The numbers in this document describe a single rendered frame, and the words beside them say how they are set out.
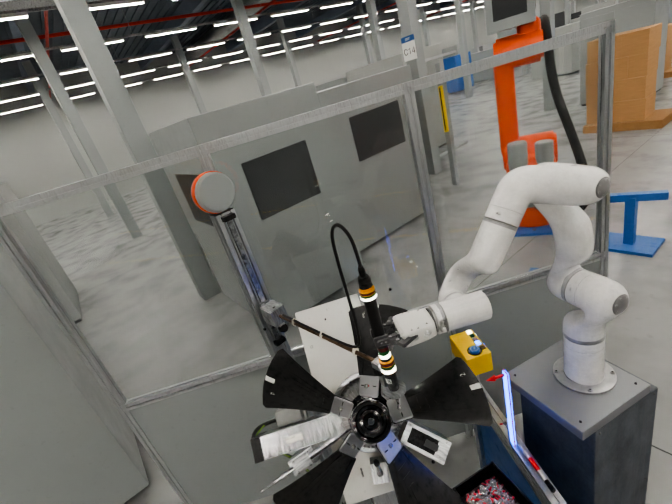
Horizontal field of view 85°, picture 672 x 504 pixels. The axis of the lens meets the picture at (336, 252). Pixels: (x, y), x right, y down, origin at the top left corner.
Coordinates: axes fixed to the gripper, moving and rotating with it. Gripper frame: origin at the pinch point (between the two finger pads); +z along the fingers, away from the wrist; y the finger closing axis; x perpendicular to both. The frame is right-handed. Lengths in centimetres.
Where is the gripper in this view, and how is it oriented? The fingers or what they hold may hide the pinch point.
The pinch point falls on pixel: (379, 336)
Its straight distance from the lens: 106.7
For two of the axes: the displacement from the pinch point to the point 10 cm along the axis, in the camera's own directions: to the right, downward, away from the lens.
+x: -2.5, -8.8, -4.0
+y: -1.4, -3.7, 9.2
